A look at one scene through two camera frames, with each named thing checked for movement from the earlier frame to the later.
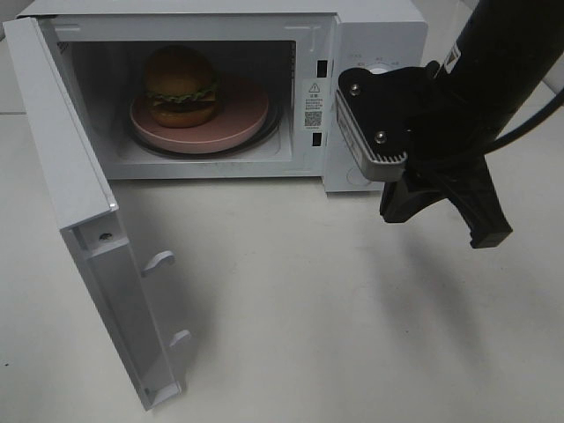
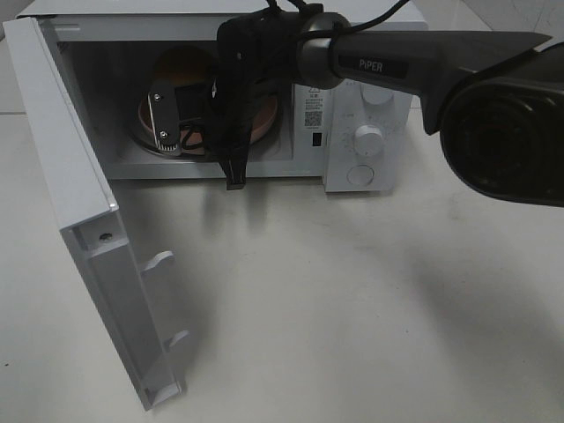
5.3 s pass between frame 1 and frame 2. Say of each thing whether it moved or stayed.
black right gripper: moved
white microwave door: stayed
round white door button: stayed
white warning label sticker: stayed
